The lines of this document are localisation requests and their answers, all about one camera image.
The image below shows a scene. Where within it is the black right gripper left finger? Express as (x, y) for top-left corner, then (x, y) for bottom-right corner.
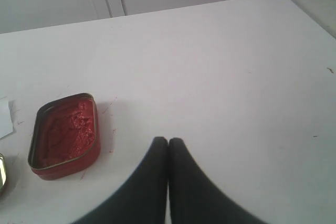
(75, 137), (168, 223)

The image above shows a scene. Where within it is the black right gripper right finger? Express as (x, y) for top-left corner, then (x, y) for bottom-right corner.
(169, 138), (263, 223)

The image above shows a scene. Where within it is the red ink pad tin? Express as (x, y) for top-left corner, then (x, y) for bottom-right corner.
(28, 93), (101, 180)

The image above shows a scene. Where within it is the gold tin lid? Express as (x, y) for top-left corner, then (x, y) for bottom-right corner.
(0, 154), (7, 194)

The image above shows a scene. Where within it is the white paper sheet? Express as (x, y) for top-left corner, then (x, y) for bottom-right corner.
(0, 97), (16, 140)

